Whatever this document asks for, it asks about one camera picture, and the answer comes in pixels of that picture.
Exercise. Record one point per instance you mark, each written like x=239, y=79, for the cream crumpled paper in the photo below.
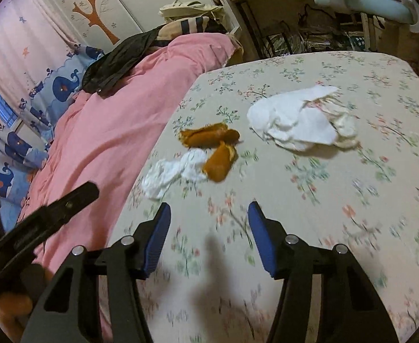
x=345, y=125

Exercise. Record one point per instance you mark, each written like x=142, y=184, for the black jacket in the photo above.
x=116, y=64

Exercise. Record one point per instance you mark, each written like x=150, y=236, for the whale print curtain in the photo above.
x=62, y=85

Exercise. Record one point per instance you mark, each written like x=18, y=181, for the pink blanket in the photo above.
x=105, y=114

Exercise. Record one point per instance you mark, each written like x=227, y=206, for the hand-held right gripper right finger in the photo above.
x=263, y=243

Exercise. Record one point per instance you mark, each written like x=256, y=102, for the beige tote bag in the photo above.
x=188, y=7

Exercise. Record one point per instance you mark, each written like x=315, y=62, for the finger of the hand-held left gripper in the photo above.
x=52, y=214

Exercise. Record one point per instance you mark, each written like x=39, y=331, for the white wardrobe with tree decal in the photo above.
x=123, y=3

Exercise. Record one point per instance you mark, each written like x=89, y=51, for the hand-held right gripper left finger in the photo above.
x=157, y=239

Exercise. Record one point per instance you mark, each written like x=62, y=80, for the person's left hand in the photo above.
x=14, y=309

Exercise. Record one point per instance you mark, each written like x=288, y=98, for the small crumpled white tissue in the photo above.
x=166, y=175

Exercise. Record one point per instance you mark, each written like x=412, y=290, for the beige navy striped cloth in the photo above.
x=180, y=25

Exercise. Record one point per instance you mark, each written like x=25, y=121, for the large crumpled white tissue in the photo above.
x=291, y=121

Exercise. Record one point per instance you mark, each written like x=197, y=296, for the floral bed sheet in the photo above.
x=338, y=185

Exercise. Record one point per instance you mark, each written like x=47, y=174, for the long orange peel piece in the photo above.
x=205, y=136

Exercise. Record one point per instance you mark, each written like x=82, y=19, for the short orange peel piece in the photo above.
x=218, y=164

